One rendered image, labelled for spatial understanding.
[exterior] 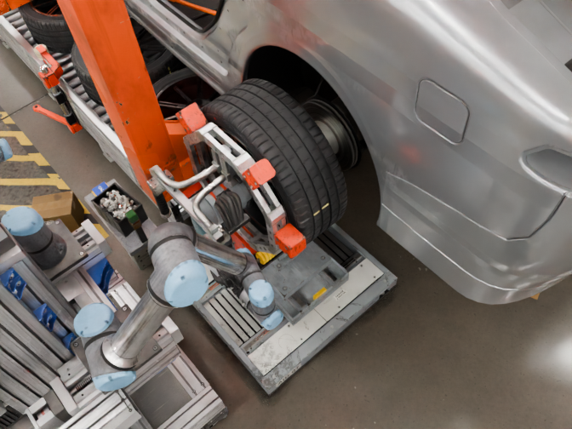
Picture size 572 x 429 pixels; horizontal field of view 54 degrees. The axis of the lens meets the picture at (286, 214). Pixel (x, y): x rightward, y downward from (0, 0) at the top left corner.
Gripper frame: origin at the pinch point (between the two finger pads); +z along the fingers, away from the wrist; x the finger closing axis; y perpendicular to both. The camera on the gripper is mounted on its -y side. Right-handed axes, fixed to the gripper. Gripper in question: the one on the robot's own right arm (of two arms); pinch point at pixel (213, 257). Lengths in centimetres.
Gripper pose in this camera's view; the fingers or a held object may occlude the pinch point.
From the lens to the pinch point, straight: 203.9
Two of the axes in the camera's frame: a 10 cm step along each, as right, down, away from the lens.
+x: -7.6, 5.6, -3.3
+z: -6.5, -6.0, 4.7
